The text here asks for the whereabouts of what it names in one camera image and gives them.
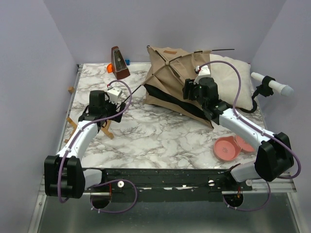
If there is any white fluffy pillow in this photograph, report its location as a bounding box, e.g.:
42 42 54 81
210 54 253 110

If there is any white microphone on mount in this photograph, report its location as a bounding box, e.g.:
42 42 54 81
240 72 294 114

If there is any purple cable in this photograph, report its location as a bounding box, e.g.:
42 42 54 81
57 81 138 214
195 60 302 212

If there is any orange plastic cup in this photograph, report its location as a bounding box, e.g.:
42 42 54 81
106 63 113 73

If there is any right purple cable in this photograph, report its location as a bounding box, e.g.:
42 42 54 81
195 60 302 212

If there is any pink cat-ear pet bowl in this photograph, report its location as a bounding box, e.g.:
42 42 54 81
213 136 241 162

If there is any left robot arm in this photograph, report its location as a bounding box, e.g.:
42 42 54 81
44 87 126 203

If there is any brown wooden metronome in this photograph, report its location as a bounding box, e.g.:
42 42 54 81
111 46 130 80

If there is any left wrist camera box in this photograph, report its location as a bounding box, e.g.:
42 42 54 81
107 86 122 104

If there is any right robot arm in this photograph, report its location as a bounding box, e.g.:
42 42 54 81
183 77 294 190

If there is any wooden stand frame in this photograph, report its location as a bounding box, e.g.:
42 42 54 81
64 117 114 143

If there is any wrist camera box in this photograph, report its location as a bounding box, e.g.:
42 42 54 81
194 65 211 84
107 86 122 104

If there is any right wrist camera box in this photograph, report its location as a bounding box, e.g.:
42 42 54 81
194 65 211 84

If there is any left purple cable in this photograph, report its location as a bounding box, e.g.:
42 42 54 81
57 81 138 214

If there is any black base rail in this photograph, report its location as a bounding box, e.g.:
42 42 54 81
85 168 252 202

